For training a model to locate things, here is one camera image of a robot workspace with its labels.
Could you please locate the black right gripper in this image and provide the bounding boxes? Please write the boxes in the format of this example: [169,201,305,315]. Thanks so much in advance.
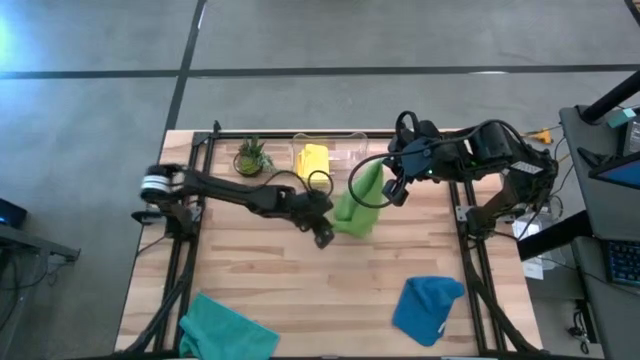
[382,135,437,207]

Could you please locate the green microfiber towel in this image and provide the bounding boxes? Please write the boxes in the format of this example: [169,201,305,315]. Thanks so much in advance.
[329,158,387,240]

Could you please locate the yellow microfiber towel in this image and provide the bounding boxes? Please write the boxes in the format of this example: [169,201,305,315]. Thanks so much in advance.
[295,143,331,184]

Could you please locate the blue microfiber towel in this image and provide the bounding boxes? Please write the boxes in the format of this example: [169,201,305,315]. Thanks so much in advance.
[391,275,466,348]

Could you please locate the teal microfiber towel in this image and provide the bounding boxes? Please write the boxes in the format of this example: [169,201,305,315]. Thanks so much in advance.
[178,292,281,360]

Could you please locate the clear plastic bin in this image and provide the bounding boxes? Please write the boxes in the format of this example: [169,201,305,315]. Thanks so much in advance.
[291,130,370,182]

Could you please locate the potted succulent plant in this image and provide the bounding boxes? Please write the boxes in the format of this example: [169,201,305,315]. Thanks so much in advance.
[232,135,277,179]

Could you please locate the black support bar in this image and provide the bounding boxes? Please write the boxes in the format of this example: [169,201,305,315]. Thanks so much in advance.
[517,209,594,262]

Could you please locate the white paper sheet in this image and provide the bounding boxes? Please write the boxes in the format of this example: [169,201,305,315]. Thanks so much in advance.
[512,212,556,281]

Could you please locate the black round pole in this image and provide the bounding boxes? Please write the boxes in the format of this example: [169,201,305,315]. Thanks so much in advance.
[579,69,640,125]

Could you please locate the small teal box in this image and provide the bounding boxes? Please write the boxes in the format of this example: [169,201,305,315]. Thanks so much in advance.
[606,108,637,129]

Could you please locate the black monitor blue screen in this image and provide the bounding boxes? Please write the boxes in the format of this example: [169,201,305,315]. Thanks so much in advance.
[577,147,640,191]

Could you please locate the black keyboard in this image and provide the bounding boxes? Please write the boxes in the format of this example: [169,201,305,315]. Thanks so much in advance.
[603,238,640,287]

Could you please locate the grey desk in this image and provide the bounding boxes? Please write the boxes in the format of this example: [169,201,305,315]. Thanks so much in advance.
[558,104,640,360]

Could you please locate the black stand leg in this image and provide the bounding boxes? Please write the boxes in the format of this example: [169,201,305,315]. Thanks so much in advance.
[623,0,640,29]

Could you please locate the grey metal stand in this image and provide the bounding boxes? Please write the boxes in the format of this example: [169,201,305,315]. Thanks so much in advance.
[0,224,81,360]

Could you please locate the dark electronic device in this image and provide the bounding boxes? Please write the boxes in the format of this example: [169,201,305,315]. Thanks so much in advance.
[0,198,29,230]

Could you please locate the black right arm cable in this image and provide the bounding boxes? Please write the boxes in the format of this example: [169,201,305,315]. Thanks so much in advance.
[347,110,526,210]

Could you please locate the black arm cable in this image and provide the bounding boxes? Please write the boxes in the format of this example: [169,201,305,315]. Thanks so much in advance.
[262,169,335,199]
[347,110,526,210]

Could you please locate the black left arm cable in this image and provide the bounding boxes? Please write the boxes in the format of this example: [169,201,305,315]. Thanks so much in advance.
[262,169,335,199]

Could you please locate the black aluminium table frame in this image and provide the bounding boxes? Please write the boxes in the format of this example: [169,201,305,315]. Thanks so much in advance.
[115,119,546,359]

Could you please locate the yellow cable with plug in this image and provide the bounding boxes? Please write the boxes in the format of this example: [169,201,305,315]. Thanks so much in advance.
[519,127,571,166]

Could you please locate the black floor cables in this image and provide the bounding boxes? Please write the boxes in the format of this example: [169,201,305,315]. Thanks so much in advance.
[567,299,599,354]

